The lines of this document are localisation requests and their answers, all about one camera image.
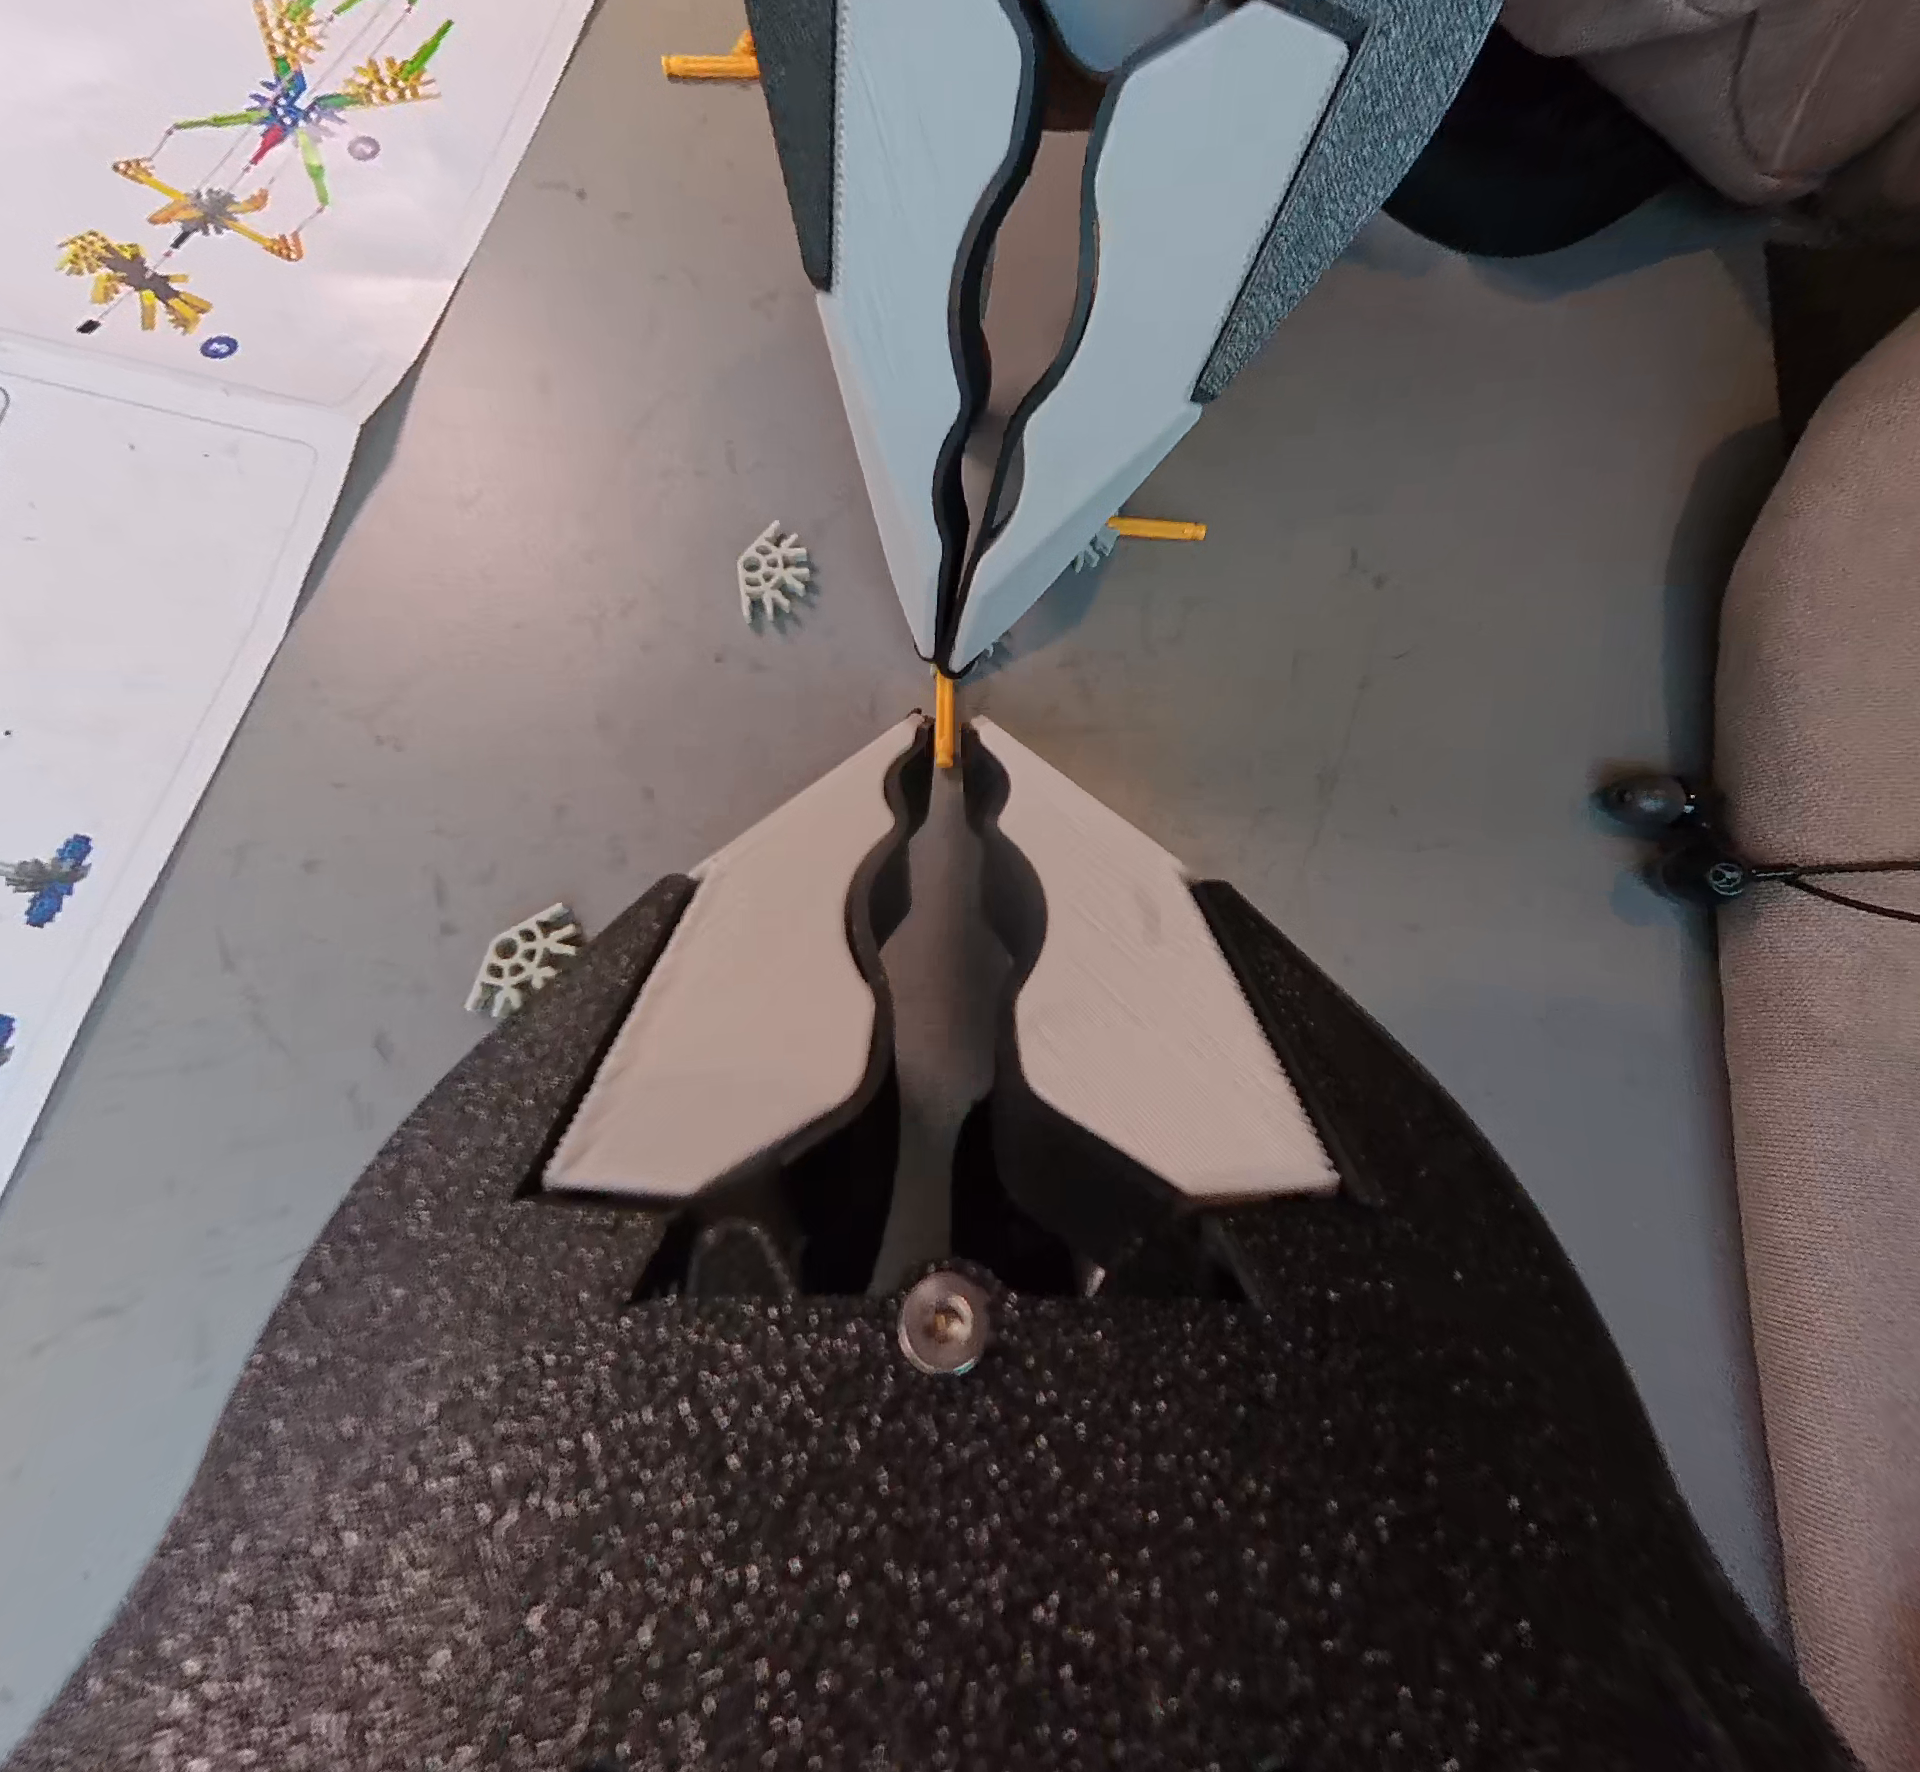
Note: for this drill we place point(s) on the white building instruction sheet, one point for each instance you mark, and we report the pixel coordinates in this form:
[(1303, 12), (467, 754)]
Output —
[(135, 572)]

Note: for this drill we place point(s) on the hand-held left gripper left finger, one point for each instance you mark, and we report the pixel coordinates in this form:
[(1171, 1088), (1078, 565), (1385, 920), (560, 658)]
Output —
[(735, 1037)]

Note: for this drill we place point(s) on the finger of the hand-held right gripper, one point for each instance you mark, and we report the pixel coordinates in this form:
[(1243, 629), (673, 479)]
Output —
[(1201, 227), (900, 152)]

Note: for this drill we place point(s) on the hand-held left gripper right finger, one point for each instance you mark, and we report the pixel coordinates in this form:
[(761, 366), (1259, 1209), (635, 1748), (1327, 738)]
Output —
[(1156, 1037)]

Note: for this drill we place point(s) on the grey snowflake connector piece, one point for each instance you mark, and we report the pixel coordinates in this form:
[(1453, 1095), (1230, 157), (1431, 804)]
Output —
[(1093, 547), (522, 960), (777, 576)]

